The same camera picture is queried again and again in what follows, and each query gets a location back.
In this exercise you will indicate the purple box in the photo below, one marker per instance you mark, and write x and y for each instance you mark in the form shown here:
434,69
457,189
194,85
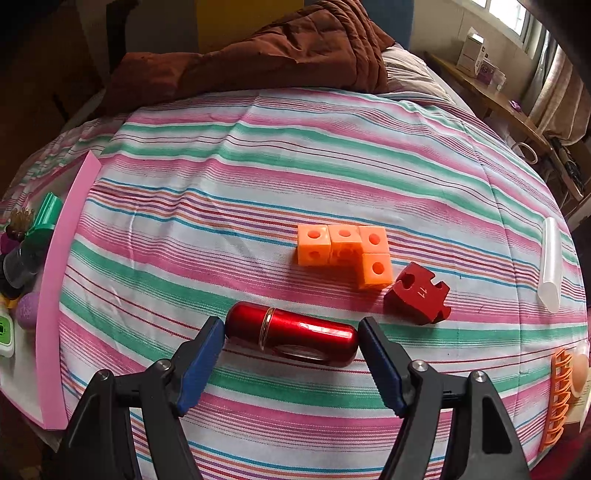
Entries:
490,73

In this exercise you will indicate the red metal cylinder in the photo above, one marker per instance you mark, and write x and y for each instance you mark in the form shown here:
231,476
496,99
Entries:
295,332

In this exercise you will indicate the beige round object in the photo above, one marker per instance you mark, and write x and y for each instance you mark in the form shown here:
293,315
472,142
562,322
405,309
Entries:
581,374

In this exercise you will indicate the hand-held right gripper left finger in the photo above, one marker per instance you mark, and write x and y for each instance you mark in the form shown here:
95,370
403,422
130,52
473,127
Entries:
203,360

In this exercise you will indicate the translucent plastic tube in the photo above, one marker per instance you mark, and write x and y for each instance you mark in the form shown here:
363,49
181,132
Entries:
550,263

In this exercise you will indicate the dark brown bristly toy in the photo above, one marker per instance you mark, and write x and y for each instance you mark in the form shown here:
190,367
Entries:
21,221

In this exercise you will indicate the white pillow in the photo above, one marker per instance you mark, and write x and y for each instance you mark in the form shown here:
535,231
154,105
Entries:
415,74

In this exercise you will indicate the white box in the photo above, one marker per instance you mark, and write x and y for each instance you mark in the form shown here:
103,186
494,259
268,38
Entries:
471,53

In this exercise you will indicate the orange hair clip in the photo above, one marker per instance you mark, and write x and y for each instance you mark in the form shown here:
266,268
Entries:
556,397

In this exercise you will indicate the rust brown quilted blanket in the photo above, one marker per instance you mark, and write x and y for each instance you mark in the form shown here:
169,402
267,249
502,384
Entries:
277,50

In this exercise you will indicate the beige curtain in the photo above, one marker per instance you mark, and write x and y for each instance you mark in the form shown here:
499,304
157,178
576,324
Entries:
558,92

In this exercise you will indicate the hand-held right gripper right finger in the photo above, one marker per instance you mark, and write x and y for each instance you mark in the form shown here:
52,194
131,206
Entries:
383,364

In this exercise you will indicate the red wooden puzzle block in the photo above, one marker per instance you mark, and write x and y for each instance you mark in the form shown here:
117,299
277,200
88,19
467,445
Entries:
415,295

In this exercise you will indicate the wooden bedside desk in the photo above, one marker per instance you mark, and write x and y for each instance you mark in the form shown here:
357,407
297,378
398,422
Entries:
498,99

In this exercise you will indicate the orange linked cube block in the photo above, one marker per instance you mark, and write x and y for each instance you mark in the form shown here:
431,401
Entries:
314,244

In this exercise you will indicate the striped bedsheet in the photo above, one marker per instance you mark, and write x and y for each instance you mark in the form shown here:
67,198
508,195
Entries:
295,175

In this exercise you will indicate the magenta plastic cup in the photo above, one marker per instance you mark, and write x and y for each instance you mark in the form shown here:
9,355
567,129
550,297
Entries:
4,244

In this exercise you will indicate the black round cup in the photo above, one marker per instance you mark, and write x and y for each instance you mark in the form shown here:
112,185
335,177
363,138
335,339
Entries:
21,267

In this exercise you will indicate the purple egg-shaped toy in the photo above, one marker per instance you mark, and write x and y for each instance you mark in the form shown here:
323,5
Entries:
30,311

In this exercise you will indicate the green plastic toy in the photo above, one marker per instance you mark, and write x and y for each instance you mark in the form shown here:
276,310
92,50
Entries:
44,217

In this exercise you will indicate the small purple object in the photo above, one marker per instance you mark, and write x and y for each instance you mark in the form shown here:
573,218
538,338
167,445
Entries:
517,105

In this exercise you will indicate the grey yellow blue headboard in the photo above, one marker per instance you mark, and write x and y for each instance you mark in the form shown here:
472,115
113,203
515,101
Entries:
231,18

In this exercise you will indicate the window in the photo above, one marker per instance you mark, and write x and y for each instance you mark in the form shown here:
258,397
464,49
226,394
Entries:
508,21

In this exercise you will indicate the white tray with pink edge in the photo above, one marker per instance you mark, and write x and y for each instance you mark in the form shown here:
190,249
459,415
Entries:
64,277

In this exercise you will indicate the green and white small case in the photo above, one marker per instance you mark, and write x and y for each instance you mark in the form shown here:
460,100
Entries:
5,332

